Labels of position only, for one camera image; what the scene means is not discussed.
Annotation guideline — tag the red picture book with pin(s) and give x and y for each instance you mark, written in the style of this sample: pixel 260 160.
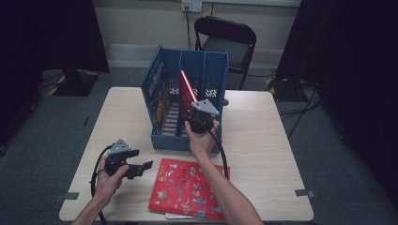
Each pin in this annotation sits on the red picture book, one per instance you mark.
pixel 181 187
pixel 187 90

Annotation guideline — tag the blue plastic file rack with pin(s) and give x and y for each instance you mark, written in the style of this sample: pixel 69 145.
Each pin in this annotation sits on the blue plastic file rack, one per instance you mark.
pixel 212 72

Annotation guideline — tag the blue cartoon picture book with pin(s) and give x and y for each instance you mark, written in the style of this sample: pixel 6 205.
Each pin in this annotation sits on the blue cartoon picture book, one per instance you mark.
pixel 158 97

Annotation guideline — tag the person's right hand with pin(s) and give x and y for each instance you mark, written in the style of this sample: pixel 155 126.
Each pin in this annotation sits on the person's right hand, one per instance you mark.
pixel 202 145

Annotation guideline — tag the grey tape piece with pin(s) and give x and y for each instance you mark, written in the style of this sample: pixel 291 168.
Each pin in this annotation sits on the grey tape piece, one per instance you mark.
pixel 303 193
pixel 70 196

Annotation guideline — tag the small dark knob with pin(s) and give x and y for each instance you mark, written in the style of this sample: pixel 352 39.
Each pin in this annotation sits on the small dark knob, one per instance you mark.
pixel 226 102

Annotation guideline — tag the white wall socket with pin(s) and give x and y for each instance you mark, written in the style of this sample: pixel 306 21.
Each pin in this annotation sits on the white wall socket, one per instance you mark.
pixel 191 5

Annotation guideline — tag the black curtain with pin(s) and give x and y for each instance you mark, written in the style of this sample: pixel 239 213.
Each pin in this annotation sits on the black curtain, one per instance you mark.
pixel 47 34
pixel 353 62

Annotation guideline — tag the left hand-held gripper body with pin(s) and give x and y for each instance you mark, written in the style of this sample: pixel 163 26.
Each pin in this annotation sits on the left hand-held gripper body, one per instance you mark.
pixel 116 162

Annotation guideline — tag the black folding chair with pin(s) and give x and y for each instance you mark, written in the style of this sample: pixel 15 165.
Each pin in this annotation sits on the black folding chair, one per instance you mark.
pixel 231 34

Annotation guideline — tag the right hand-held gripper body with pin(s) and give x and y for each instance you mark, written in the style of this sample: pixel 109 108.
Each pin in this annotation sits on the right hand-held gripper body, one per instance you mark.
pixel 202 120

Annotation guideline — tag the person's left hand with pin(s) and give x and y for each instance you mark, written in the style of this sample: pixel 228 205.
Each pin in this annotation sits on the person's left hand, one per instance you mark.
pixel 108 186

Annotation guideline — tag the black stand base yellow tape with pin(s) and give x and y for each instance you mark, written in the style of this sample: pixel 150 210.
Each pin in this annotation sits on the black stand base yellow tape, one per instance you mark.
pixel 75 84
pixel 287 90

